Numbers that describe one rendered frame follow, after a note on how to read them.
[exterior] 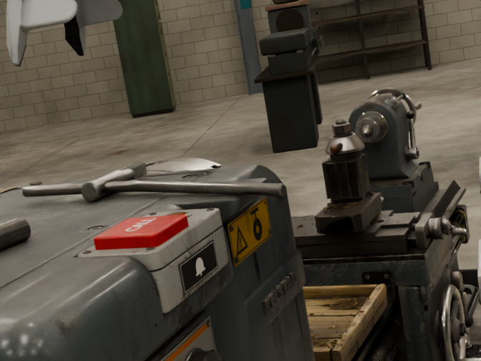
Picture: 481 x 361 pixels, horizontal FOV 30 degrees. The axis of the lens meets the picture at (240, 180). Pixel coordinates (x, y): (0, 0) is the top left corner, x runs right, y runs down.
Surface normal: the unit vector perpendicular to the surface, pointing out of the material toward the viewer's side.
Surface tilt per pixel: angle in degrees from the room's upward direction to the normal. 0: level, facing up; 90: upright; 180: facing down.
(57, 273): 0
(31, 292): 0
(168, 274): 90
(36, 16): 57
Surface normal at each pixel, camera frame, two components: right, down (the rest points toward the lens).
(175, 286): 0.91, -0.07
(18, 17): -0.18, -0.04
